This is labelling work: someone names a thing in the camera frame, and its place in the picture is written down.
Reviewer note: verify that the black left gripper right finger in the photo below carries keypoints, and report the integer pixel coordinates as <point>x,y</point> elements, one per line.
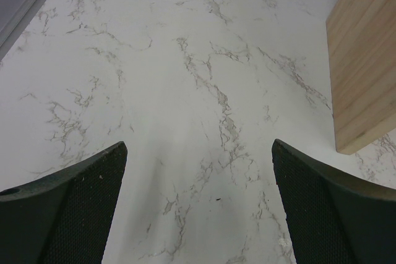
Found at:
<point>333,216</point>

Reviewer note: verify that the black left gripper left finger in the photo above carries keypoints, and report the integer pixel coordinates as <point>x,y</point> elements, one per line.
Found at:
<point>66,216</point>

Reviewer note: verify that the wooden two-tier shelf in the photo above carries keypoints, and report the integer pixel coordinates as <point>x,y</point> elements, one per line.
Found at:
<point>361,46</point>

